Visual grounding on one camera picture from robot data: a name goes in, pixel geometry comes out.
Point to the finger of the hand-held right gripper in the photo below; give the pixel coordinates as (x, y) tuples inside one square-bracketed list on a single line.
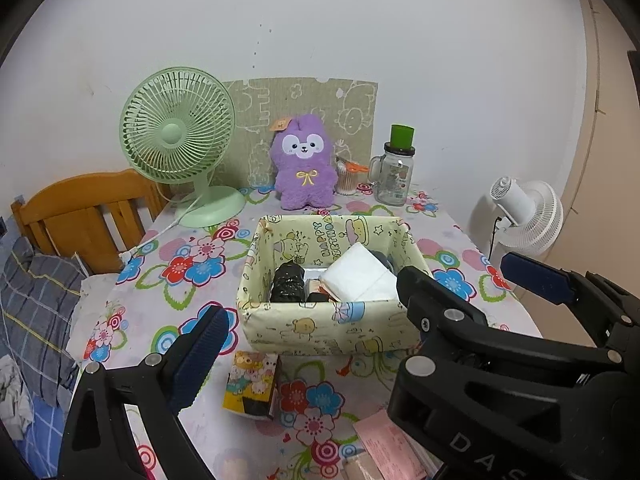
[(530, 270), (435, 300)]

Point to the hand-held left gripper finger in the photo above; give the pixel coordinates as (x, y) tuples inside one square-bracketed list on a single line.
[(202, 350)]

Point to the white tissue pack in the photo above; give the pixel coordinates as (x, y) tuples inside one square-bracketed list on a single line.
[(357, 272)]

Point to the black plastic bag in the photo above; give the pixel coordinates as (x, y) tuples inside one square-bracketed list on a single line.
[(287, 282)]

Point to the cartoon print storage box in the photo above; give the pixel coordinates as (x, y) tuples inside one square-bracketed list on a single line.
[(310, 330)]

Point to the dark red snack packet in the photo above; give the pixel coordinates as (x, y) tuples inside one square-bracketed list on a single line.
[(317, 291)]

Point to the pink packet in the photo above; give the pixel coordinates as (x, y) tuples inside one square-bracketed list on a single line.
[(390, 445)]

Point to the white bag roll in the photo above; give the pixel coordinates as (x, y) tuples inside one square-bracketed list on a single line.
[(362, 470)]

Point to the floral tablecloth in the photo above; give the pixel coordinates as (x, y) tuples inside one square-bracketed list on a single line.
[(165, 310)]

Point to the white floor fan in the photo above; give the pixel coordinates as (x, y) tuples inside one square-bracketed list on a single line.
[(525, 210)]

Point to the glass jar green lid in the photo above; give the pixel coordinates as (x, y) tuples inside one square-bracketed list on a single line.
[(395, 185)]

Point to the beige door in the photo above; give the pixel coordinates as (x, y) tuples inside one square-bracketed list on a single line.
[(610, 160)]

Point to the small orange-lid glass cup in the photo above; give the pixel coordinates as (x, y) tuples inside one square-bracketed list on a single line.
[(346, 180)]

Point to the grey plaid pillow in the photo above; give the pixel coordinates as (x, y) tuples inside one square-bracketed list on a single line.
[(35, 310)]

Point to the purple plush toy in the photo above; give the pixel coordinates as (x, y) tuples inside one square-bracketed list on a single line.
[(302, 185)]

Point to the blue bed sheet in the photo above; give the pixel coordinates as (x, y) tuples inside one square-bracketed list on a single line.
[(45, 440)]

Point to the wooden bed headboard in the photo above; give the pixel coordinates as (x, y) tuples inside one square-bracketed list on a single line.
[(85, 195)]

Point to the white crumpled cloth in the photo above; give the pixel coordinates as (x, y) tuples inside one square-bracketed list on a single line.
[(10, 390)]

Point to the green desk fan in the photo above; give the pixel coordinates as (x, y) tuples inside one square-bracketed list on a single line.
[(172, 135)]

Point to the green patterned board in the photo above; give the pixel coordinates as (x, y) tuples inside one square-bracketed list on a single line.
[(260, 110)]

